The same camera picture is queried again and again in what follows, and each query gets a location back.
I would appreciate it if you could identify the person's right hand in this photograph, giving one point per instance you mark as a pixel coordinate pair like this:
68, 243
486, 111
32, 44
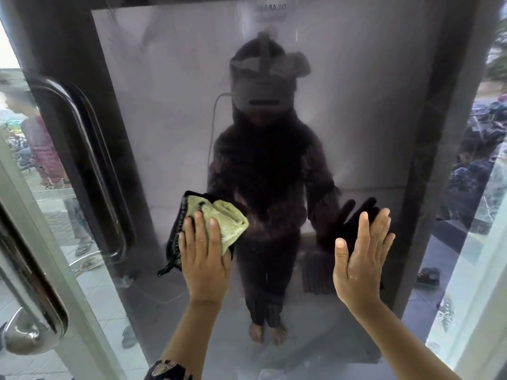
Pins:
358, 279

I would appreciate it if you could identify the person's left hand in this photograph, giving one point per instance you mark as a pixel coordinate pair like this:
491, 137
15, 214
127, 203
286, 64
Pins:
204, 269

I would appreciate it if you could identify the person's right thumb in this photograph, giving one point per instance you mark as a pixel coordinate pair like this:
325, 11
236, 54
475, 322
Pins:
341, 255

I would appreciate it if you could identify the person's right middle finger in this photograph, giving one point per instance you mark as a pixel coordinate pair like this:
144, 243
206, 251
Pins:
377, 229

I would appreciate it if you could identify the person's left middle finger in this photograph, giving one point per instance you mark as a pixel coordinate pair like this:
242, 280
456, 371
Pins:
201, 231

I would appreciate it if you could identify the person's right little finger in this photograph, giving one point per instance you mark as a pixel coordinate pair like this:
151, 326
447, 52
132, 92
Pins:
389, 245

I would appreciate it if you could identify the person's left little finger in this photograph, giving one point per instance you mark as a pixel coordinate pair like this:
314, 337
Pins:
182, 243

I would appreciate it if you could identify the green cleaning cloth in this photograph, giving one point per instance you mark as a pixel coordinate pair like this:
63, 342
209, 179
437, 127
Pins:
225, 219

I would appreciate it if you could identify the person's left forearm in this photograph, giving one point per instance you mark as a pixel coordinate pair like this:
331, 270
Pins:
190, 336

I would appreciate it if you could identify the person's right forearm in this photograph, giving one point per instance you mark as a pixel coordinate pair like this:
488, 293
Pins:
400, 348

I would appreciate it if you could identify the dark ribbed doormat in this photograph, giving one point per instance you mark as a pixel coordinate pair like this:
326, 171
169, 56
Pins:
317, 273

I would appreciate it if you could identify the dark sandal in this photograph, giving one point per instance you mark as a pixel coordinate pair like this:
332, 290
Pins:
428, 276

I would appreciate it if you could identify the grey shoe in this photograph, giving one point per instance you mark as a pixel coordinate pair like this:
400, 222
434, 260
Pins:
129, 337

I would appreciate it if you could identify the parked motorcycle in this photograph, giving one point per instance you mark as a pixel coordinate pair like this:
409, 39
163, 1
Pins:
471, 162

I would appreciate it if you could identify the patterned dark sleeve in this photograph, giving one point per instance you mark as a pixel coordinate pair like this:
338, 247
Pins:
166, 371

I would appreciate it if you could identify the silver framed glass door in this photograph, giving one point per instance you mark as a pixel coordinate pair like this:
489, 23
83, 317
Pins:
51, 249

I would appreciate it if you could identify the dark framed glass door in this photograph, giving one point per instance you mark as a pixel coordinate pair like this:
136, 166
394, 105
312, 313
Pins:
166, 94

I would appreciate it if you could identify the paper sign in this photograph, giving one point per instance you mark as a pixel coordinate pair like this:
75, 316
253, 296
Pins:
273, 9

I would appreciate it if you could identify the white door frame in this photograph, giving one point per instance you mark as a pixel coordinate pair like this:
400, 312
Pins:
475, 296

